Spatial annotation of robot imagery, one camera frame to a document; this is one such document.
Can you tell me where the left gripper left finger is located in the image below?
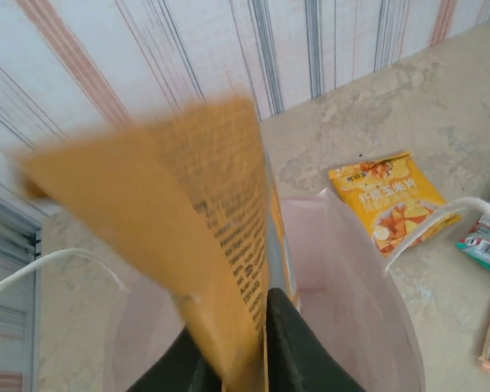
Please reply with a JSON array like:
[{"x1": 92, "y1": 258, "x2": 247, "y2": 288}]
[{"x1": 126, "y1": 325, "x2": 230, "y2": 392}]

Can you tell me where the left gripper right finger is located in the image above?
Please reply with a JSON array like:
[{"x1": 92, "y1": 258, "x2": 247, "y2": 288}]
[{"x1": 264, "y1": 287, "x2": 365, "y2": 392}]

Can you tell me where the red white paper bag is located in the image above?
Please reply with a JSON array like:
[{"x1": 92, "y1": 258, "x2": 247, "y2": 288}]
[{"x1": 0, "y1": 191, "x2": 490, "y2": 392}]

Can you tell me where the mustard orange snack packet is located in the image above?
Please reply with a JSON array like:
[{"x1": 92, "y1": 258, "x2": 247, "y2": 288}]
[{"x1": 19, "y1": 95, "x2": 302, "y2": 392}]

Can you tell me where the yellow corn chips packet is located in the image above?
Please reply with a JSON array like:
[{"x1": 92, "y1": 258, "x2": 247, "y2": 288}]
[{"x1": 327, "y1": 151, "x2": 463, "y2": 260}]

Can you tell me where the left aluminium side rail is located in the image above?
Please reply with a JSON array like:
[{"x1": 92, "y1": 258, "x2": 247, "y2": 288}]
[{"x1": 0, "y1": 190, "x2": 42, "y2": 392}]

